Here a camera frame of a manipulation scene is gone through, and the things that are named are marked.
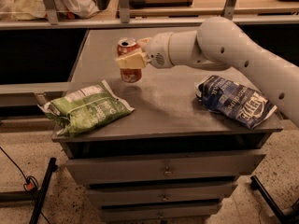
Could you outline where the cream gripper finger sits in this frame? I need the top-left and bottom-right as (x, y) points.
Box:
(115, 51), (148, 69)
(137, 37), (150, 51)

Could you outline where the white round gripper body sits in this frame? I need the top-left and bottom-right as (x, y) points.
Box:
(145, 32), (173, 68)

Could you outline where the red coke can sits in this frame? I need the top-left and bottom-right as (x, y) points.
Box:
(117, 37), (142, 83)

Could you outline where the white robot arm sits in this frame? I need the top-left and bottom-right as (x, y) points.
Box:
(116, 17), (299, 125)

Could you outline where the green jalapeno chip bag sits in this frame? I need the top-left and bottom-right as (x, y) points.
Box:
(39, 80), (135, 136)

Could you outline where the blue kettle chip bag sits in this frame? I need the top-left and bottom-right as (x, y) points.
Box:
(194, 75), (277, 130)

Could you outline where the white cloth in background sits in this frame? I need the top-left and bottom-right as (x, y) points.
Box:
(0, 0), (99, 21)

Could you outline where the grey metal railing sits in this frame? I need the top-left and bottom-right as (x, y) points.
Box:
(1, 0), (299, 30)

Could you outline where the grey drawer cabinet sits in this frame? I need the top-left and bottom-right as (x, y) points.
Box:
(53, 28), (282, 215)

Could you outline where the top grey drawer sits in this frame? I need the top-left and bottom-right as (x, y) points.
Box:
(66, 149), (265, 185)

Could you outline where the grey drawer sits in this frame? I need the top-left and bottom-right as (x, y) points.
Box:
(66, 149), (265, 185)
(100, 202), (221, 222)
(86, 181), (237, 207)

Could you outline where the middle grey drawer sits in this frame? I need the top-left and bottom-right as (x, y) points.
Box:
(86, 181), (237, 207)

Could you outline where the bottom grey drawer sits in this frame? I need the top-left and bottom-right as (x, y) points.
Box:
(100, 202), (221, 222)

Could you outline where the black stand right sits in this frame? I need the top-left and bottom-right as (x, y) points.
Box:
(250, 175), (299, 224)

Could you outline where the black stand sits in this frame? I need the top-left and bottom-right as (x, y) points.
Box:
(250, 175), (299, 224)
(0, 158), (58, 224)

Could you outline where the black stand left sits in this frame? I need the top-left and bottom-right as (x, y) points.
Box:
(0, 158), (58, 224)

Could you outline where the black cable with orange tag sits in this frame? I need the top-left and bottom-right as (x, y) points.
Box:
(0, 145), (52, 224)

